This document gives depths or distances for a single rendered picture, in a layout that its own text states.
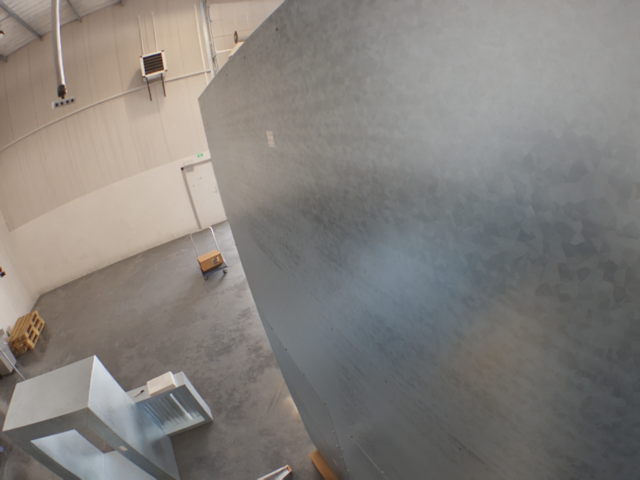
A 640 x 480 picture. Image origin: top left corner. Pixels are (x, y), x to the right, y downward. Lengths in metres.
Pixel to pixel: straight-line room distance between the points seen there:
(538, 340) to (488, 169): 0.13
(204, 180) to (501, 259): 9.46
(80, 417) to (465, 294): 2.69
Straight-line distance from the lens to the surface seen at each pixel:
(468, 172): 0.22
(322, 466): 3.08
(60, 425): 2.90
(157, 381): 3.47
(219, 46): 9.99
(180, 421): 3.97
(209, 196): 9.67
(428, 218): 0.26
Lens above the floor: 3.04
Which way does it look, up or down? 26 degrees down
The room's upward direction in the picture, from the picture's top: 10 degrees counter-clockwise
